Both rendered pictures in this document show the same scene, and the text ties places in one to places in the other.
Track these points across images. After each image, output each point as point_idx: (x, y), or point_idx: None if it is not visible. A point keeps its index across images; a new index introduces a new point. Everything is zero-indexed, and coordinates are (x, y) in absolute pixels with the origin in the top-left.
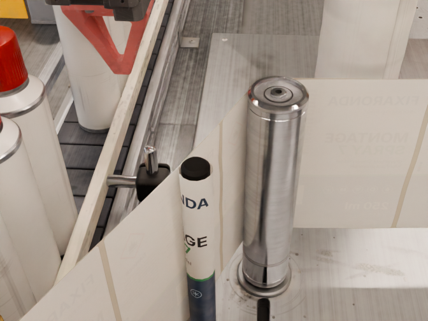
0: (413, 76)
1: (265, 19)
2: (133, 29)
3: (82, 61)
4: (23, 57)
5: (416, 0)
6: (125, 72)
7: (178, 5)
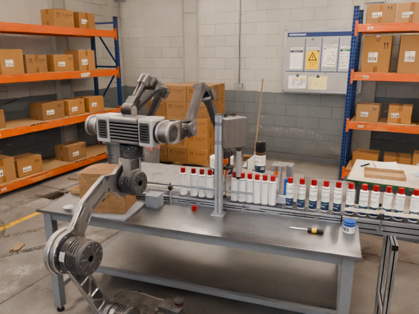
0: None
1: (174, 190)
2: (229, 171)
3: (213, 185)
4: (173, 209)
5: None
6: (226, 178)
7: (174, 190)
